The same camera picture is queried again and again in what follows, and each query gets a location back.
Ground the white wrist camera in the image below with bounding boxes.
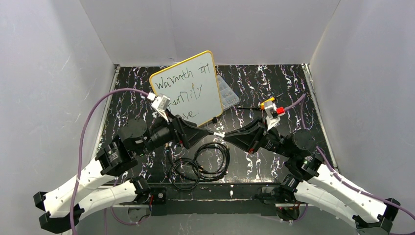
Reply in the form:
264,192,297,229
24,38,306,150
262,101,285,131
147,93,171,122

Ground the orange handled screwdriver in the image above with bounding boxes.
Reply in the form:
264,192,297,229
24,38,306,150
235,106,262,111

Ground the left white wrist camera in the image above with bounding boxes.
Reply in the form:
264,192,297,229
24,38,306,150
147,93,171,122

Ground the yellow handled screwdriver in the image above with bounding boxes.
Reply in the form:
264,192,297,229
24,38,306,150
261,94,283,107

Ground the coiled black cable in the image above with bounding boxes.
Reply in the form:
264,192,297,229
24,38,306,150
164,142,231,191

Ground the aluminium front rail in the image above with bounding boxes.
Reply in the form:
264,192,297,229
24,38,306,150
61,183,369,235

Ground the yellow framed whiteboard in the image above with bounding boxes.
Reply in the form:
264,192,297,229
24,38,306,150
149,50,223,126

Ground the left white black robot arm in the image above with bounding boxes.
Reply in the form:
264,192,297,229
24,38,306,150
33,116,213,234

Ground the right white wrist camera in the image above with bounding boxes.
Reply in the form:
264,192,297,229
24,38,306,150
262,101,285,131

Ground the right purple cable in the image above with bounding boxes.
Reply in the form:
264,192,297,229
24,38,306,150
282,93,415,235

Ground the clear plastic screw box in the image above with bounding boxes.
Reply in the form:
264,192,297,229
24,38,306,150
217,75,240,111

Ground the black white marker pen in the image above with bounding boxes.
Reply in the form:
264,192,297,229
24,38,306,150
213,132,225,138

